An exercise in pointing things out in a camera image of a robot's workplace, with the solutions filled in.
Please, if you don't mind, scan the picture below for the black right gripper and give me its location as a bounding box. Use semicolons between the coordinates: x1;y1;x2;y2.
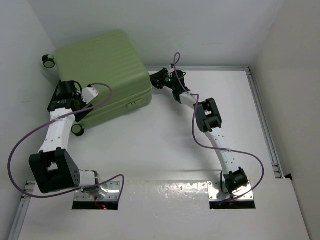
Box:
145;68;176;91

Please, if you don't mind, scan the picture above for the green suitcase with blue lining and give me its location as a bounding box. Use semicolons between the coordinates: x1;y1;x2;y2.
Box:
41;30;152;130

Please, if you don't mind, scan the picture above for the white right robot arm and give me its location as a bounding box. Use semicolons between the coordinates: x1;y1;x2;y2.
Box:
150;68;248;195

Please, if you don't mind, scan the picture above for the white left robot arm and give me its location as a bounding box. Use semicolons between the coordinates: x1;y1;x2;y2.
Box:
29;81;99;194

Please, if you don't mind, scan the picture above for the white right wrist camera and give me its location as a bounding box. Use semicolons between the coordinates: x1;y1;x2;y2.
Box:
167;63;177;76

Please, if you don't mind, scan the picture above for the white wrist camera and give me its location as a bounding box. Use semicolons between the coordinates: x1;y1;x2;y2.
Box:
167;63;177;76
81;86;99;104

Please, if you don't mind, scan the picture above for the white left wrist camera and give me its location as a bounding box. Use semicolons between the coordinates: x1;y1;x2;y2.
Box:
81;86;99;104

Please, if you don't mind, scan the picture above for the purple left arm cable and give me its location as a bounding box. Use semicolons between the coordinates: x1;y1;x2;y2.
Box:
7;82;125;199

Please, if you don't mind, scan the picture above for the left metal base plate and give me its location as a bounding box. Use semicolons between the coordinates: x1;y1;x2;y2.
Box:
73;181;121;202

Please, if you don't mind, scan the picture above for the metal base plate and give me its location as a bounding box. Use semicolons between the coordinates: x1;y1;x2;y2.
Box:
73;181;121;202
207;181;254;202

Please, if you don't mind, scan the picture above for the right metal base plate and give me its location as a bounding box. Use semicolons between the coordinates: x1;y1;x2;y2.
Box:
207;181;254;202

